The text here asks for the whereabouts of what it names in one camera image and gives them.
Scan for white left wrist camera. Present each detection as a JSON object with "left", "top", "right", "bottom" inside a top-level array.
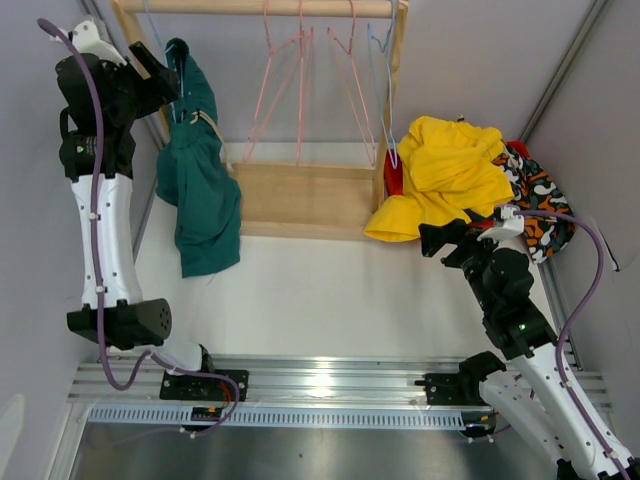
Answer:
[{"left": 45, "top": 16, "right": 127, "bottom": 66}]

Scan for pink hanger with yellow shorts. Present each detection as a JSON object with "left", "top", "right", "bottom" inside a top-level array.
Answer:
[{"left": 242, "top": 1, "right": 299, "bottom": 163}]

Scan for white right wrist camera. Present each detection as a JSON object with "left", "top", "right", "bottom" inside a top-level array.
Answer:
[{"left": 477, "top": 205, "right": 525, "bottom": 243}]

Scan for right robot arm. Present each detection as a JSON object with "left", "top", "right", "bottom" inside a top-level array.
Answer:
[{"left": 419, "top": 206, "right": 639, "bottom": 479}]

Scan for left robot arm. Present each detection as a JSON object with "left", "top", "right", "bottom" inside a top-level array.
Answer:
[{"left": 55, "top": 42, "right": 217, "bottom": 400}]

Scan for slotted cable duct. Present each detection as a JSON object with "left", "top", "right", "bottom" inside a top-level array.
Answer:
[{"left": 89, "top": 404, "right": 466, "bottom": 431}]

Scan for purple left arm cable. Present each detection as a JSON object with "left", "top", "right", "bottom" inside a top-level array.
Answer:
[{"left": 37, "top": 18, "right": 241, "bottom": 441}]

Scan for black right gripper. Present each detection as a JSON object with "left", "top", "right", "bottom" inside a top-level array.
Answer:
[{"left": 417, "top": 218, "right": 507, "bottom": 312}]

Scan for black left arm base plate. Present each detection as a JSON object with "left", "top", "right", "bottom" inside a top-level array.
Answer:
[{"left": 159, "top": 369, "right": 249, "bottom": 402}]

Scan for wooden clothes rack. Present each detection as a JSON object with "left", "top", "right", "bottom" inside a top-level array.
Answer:
[{"left": 111, "top": 1, "right": 408, "bottom": 240}]

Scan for green shorts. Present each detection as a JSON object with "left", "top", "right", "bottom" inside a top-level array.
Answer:
[{"left": 156, "top": 38, "right": 241, "bottom": 278}]

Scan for aluminium mounting rail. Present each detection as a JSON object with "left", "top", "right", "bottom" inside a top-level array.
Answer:
[{"left": 68, "top": 355, "right": 461, "bottom": 410}]

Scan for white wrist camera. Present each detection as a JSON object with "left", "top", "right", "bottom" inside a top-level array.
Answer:
[
  {"left": 45, "top": 16, "right": 127, "bottom": 66},
  {"left": 477, "top": 205, "right": 525, "bottom": 243}
]

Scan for blue hanger with green shorts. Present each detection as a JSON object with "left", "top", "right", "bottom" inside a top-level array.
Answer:
[{"left": 143, "top": 0, "right": 184, "bottom": 123}]

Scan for yellow shorts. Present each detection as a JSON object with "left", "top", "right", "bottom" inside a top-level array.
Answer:
[{"left": 364, "top": 116, "right": 514, "bottom": 243}]

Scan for pink wire hanger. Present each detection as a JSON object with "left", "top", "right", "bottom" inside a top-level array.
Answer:
[{"left": 327, "top": 0, "right": 376, "bottom": 167}]

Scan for red plastic bin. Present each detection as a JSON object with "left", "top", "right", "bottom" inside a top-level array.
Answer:
[{"left": 384, "top": 141, "right": 531, "bottom": 196}]

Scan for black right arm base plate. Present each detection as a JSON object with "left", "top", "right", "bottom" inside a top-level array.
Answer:
[{"left": 414, "top": 373, "right": 484, "bottom": 406}]

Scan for orange camouflage shorts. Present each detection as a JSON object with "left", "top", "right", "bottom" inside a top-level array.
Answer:
[{"left": 493, "top": 142, "right": 576, "bottom": 264}]

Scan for light blue wire hanger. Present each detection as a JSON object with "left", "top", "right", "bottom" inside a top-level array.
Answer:
[{"left": 365, "top": 0, "right": 400, "bottom": 170}]

